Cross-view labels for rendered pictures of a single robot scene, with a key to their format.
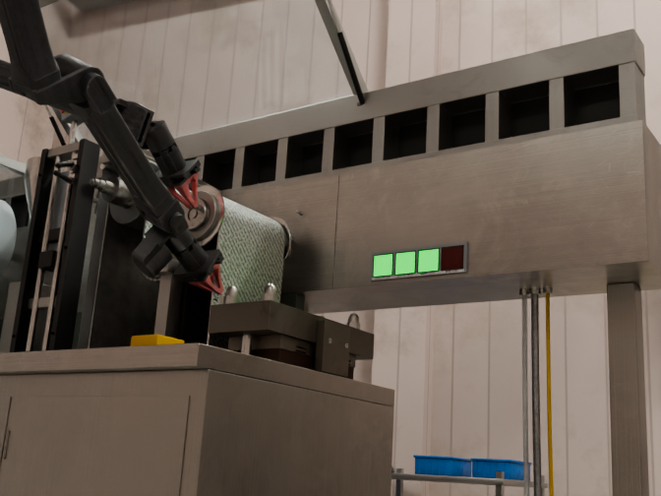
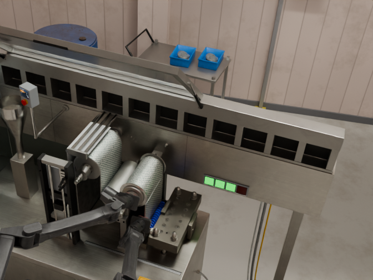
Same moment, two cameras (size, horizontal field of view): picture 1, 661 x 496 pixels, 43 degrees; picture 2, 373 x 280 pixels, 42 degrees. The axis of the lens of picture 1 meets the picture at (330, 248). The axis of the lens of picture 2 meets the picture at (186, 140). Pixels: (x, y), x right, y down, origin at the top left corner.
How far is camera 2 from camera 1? 2.32 m
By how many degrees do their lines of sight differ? 56
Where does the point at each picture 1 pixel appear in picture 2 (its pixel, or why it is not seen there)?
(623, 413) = (293, 227)
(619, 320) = not seen: hidden behind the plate
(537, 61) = (296, 131)
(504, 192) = (268, 175)
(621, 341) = not seen: hidden behind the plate
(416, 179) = (228, 154)
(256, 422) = not seen: outside the picture
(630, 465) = (291, 239)
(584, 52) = (318, 138)
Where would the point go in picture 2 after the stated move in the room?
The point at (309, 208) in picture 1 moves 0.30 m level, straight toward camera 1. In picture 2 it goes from (170, 143) to (187, 181)
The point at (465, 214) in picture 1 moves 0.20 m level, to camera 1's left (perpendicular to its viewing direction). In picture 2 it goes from (250, 176) to (213, 181)
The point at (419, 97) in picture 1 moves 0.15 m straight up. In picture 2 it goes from (233, 119) to (237, 93)
